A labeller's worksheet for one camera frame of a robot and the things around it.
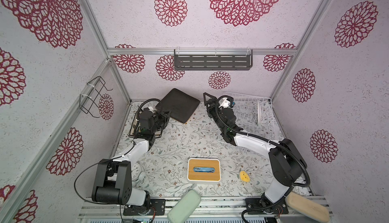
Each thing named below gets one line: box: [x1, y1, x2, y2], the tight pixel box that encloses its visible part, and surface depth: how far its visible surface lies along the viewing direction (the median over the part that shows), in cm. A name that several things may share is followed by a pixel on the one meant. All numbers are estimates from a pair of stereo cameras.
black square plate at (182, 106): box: [156, 88, 201, 124], surface depth 90 cm
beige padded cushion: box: [286, 191, 330, 223], surface depth 72 cm
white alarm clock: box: [131, 162, 147, 189], surface depth 81 cm
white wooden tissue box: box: [187, 158, 222, 183], surface depth 82 cm
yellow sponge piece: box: [239, 170, 251, 183], surface depth 83 cm
